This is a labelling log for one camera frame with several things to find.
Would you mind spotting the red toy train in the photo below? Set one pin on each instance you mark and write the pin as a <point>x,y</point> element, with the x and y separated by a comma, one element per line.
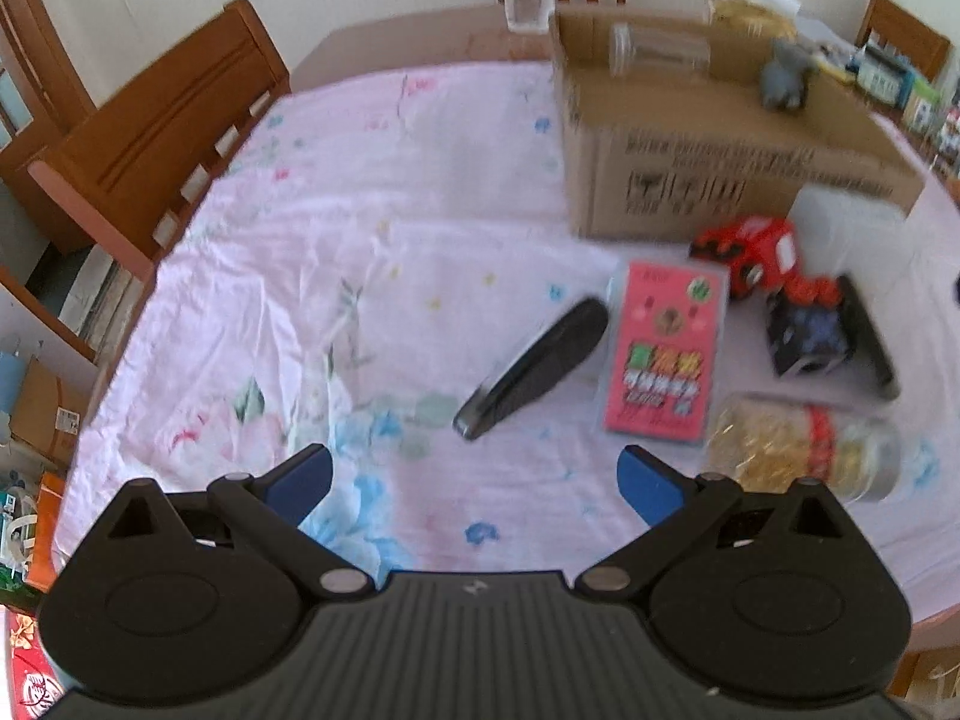
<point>750,251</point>

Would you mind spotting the red label glass jar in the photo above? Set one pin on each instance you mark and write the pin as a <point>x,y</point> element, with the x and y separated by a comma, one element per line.
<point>795,442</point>

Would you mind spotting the black folding case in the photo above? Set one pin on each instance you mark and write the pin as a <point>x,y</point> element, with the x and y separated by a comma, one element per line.
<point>532,367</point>

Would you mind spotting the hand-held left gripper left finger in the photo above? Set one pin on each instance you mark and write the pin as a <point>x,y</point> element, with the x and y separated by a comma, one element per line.
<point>300,481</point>

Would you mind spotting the clear plastic tube container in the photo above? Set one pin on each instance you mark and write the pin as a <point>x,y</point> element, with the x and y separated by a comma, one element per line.
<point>660,51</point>

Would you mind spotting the pink card box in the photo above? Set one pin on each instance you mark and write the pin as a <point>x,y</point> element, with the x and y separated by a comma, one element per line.
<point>664,352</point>

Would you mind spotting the black flat bar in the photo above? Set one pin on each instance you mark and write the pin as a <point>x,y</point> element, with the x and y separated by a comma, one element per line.
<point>870,341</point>

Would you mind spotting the pink floral tablecloth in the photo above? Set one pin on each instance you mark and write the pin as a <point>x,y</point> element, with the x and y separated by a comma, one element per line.
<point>337,240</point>

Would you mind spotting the red printed packet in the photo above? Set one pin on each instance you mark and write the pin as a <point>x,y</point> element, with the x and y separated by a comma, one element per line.
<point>26,675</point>

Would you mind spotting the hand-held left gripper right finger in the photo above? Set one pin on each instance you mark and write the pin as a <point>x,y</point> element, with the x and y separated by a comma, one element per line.
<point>646,484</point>

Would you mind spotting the brown cardboard box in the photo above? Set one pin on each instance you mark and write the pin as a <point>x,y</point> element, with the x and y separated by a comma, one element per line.
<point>600,165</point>

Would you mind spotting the translucent plastic container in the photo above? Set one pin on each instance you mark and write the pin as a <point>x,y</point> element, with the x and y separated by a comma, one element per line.
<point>847,232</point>

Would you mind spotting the grey plush toy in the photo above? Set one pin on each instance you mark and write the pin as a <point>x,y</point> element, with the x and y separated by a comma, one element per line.
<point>787,75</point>

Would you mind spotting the cardboard box on floor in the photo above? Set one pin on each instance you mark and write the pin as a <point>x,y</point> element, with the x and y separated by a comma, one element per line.
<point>49,405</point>

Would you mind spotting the stack of books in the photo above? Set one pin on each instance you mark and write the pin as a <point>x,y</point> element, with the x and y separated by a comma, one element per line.
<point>101,300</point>

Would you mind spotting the black toy car red wheels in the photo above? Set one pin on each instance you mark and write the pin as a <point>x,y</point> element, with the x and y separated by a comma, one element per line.
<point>806,334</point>

